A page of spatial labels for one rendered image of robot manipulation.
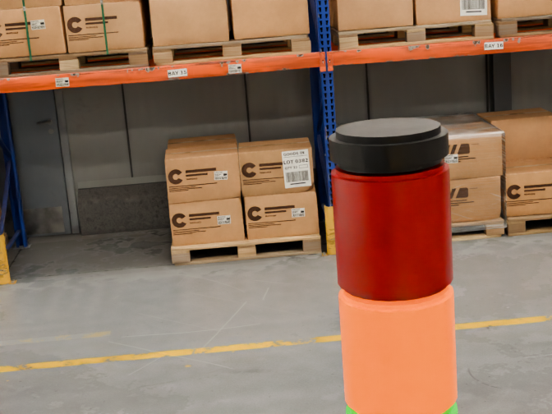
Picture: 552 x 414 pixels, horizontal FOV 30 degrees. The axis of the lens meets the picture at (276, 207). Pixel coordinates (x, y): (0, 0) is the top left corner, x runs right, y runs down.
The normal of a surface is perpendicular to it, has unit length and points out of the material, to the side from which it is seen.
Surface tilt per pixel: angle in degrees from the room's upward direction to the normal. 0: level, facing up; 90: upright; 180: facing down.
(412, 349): 90
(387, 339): 90
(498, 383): 0
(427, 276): 90
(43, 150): 90
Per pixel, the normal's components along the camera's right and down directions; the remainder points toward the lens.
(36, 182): 0.06, 0.24
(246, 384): -0.07, -0.97
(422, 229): 0.42, 0.19
